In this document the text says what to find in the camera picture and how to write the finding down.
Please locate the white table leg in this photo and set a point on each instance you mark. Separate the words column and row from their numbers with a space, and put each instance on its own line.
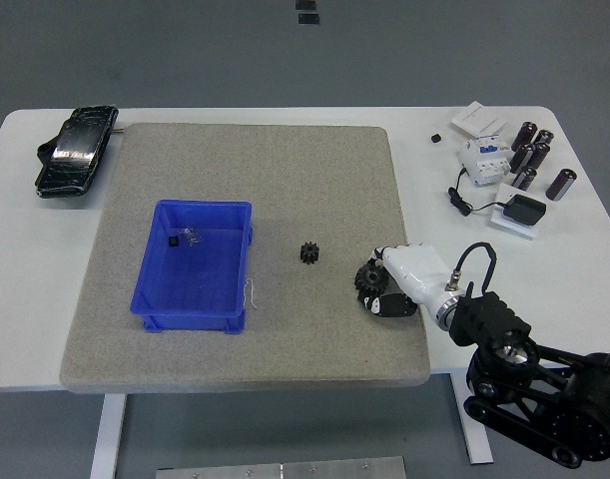
column 107, row 434
column 479, row 444

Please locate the small black gear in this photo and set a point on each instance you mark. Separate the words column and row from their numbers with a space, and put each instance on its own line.
column 309, row 253

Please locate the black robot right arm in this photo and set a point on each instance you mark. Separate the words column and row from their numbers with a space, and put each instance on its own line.
column 579, row 399

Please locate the small clear plastic bag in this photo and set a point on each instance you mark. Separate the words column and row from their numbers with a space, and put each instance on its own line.
column 190, row 236

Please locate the white thread piece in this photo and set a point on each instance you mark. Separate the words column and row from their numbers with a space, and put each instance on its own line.
column 251, row 292

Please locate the white flat plate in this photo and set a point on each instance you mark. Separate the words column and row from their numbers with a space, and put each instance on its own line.
column 504, row 222

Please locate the blue plastic box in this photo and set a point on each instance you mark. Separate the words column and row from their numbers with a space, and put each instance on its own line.
column 194, row 279

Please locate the large black gear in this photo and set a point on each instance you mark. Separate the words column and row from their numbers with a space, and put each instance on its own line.
column 368, row 279

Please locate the dark cylindrical capacitor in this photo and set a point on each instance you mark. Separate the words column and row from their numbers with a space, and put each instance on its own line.
column 561, row 184
column 525, row 178
column 525, row 134
column 520, row 156
column 539, row 155
column 544, row 137

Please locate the black power adapter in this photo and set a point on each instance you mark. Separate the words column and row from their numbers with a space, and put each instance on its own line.
column 524, row 209

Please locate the tiny black cube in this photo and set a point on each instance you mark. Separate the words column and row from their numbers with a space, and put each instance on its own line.
column 436, row 137

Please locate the small black nut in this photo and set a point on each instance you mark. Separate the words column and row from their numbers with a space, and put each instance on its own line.
column 173, row 242

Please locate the grey-brown felt mat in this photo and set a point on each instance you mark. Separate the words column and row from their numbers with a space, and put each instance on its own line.
column 264, row 174

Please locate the white switch panel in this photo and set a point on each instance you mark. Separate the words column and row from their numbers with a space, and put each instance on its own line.
column 478, row 120

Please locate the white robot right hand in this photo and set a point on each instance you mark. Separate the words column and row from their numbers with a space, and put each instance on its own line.
column 414, row 264

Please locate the black pouch case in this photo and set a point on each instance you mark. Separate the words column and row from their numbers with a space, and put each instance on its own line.
column 75, row 149

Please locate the silver metal plate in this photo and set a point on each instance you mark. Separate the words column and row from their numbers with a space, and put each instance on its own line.
column 279, row 469

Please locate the white circuit breaker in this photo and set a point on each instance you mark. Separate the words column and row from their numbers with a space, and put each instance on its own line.
column 484, row 162

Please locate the black floor plate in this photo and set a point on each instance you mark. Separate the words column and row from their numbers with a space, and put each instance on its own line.
column 305, row 4
column 308, row 19

